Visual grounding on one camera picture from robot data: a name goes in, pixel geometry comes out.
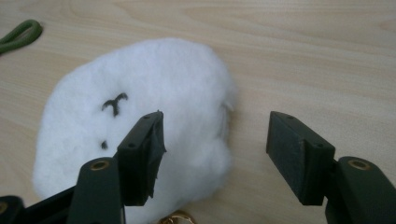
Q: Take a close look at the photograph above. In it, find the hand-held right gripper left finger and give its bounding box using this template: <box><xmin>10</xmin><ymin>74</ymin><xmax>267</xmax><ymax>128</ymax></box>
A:
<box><xmin>116</xmin><ymin>110</ymin><xmax>167</xmax><ymax>208</ymax></box>

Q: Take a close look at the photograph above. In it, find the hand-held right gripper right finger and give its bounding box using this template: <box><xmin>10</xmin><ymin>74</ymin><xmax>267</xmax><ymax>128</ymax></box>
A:
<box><xmin>265</xmin><ymin>110</ymin><xmax>336</xmax><ymax>206</ymax></box>

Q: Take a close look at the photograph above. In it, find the white plush toy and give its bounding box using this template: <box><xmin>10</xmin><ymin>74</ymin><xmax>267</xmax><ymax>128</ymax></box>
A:
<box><xmin>32</xmin><ymin>37</ymin><xmax>237</xmax><ymax>224</ymax></box>

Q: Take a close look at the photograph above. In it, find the gold metal ring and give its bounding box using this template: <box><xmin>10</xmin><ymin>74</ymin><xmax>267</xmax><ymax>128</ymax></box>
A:
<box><xmin>158</xmin><ymin>210</ymin><xmax>198</xmax><ymax>224</ymax></box>

